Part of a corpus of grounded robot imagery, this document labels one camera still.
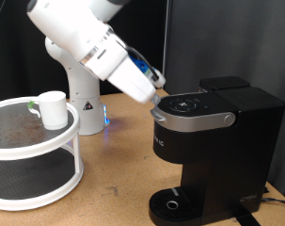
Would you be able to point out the black backdrop curtain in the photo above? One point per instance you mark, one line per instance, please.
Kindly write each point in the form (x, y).
(10, 62)

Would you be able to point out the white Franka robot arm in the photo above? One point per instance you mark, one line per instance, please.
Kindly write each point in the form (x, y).
(70, 25)

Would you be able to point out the black Keurig coffee machine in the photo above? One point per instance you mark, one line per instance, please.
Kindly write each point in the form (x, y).
(226, 157)

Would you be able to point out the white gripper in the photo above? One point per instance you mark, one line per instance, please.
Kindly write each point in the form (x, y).
(132, 83)

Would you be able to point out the black tape strip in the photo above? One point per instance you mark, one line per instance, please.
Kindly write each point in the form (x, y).
(247, 219)

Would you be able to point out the white two-tier turntable shelf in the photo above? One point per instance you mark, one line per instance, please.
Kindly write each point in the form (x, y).
(32, 150)

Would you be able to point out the grey partition panel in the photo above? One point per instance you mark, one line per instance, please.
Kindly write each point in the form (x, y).
(226, 37)

